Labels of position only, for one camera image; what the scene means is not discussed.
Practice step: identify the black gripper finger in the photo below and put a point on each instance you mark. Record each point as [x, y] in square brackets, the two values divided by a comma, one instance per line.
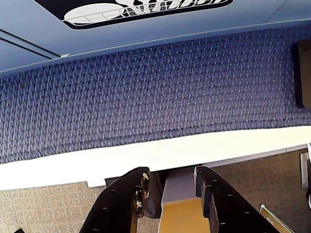
[230, 213]
[116, 206]

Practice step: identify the black white dish rack sign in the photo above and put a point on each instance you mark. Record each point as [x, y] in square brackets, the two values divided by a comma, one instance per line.
[102, 12]

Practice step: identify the blue woven mat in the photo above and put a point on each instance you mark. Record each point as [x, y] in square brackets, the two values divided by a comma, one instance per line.
[150, 97]

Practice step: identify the grey lavender block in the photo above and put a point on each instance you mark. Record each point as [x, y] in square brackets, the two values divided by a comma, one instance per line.
[179, 189]

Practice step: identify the yellow wooden block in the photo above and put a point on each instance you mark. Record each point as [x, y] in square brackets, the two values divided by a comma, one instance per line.
[182, 217]

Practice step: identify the brown box with black edge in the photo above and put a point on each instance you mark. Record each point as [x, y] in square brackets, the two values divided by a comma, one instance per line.
[303, 72]

